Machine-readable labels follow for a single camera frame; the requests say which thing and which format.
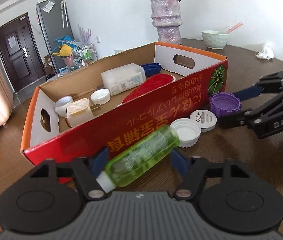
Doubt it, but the purple ridged cap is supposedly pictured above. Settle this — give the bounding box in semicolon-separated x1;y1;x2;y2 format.
209;92;242;118

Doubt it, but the white round labelled disc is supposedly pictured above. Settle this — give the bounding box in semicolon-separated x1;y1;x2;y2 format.
190;109;218;132

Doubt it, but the white ridged lid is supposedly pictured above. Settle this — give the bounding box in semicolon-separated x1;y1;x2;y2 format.
170;118;201;148

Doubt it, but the green spray bottle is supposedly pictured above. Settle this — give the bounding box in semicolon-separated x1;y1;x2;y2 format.
96;125;180;193

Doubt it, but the white power adapter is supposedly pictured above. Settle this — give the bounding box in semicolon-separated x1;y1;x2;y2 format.
65;98;101;128

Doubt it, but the white ramekin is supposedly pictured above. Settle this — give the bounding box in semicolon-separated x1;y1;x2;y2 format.
54;95;74;118

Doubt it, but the white red brush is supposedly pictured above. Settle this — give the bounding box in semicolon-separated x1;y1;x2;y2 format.
121;74;176;105

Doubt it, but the blue ridged cap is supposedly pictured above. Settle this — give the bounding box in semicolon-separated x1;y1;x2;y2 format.
141;62;161;77

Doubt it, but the white tape roll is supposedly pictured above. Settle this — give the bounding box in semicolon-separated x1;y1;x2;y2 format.
90;88;110;105

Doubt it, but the crumpled white tissue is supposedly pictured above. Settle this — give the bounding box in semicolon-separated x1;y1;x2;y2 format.
255;43;274;60

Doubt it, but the pale green bowl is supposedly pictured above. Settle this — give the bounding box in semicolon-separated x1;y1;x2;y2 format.
201;30;228;50

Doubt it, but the pink spoon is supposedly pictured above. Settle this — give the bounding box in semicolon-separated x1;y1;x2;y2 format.
225;22;243;34

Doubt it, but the red cardboard box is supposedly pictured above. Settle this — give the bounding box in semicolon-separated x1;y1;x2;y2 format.
20;42;228;165

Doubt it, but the cart with clutter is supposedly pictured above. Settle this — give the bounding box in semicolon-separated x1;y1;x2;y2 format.
46;25;99;74

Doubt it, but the purple textured vase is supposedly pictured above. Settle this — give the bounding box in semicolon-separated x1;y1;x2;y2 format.
150;0;183;44

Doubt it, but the dark brown door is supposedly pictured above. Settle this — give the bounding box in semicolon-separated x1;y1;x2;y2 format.
0;13;45;92

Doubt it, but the grey refrigerator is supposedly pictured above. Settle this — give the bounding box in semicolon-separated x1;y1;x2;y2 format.
36;0;73;74

